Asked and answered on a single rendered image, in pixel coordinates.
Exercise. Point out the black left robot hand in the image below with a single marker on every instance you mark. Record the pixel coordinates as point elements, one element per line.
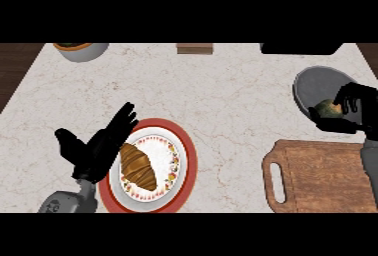
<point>101,146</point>

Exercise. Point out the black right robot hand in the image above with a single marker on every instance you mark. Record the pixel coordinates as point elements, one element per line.
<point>351,100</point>

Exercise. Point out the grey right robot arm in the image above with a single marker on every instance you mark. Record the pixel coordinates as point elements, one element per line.
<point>370,166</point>

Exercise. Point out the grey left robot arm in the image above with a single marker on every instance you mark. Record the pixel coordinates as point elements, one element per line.
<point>68,201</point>

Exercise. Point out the grey pan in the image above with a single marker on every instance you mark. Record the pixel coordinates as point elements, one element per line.
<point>319,88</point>

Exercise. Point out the brown wooden cutting board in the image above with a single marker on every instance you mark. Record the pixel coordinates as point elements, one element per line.
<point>330,178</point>

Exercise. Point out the brown croissant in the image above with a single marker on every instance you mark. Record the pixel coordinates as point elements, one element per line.
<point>138,166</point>

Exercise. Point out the white floral plate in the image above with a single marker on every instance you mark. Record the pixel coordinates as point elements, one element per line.
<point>170,160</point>

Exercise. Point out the red round placemat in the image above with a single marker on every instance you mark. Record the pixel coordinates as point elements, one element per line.
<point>190,156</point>

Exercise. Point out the black appliance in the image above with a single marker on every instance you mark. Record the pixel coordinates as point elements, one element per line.
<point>300,48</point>

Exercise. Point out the grey bowl with orange rim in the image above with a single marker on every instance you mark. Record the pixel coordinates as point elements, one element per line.
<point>83,51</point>

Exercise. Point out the brown wooden block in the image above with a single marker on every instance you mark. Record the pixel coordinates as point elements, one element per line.
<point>195,48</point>

